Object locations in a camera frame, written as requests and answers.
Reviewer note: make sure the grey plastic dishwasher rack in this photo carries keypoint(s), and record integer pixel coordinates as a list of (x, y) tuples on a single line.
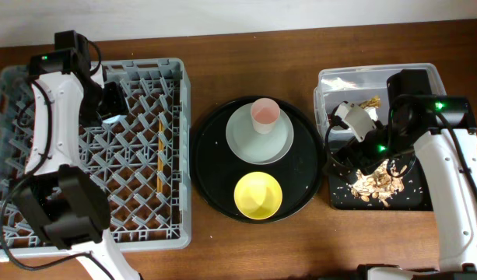
[(150, 206)]

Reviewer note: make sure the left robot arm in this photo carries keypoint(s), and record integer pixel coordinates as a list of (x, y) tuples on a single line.
[(57, 198)]

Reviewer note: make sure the yellow bowl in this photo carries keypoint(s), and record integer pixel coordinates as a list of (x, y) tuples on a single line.
[(258, 195)]

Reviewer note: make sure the blue plastic cup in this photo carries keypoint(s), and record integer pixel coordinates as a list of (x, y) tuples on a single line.
[(111, 120)]

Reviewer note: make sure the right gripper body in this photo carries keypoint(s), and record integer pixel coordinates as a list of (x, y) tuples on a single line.
[(346, 162)]

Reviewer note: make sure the gold snack wrapper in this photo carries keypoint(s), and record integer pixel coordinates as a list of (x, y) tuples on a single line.
[(350, 111)]

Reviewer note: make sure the pink plastic cup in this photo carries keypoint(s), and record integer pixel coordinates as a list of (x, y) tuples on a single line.
[(264, 114)]

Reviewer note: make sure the clear plastic waste bin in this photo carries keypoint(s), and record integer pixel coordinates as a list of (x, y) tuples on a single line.
[(361, 83)]

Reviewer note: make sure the white napkin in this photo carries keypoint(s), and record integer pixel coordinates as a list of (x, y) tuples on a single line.
[(372, 112)]

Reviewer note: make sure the round black serving tray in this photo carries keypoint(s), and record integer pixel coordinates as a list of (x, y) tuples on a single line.
[(215, 170)]

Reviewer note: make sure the black rectangular tray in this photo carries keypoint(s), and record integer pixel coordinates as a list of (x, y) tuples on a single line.
[(414, 197)]

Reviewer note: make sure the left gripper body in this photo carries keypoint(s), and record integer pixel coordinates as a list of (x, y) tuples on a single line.
[(114, 99)]

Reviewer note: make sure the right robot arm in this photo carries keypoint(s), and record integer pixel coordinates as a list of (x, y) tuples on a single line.
[(449, 162)]

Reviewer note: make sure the food scraps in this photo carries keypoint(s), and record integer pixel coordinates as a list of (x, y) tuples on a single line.
[(382, 183)]

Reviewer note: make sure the grey round plate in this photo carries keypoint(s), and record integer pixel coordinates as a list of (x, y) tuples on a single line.
[(253, 147)]

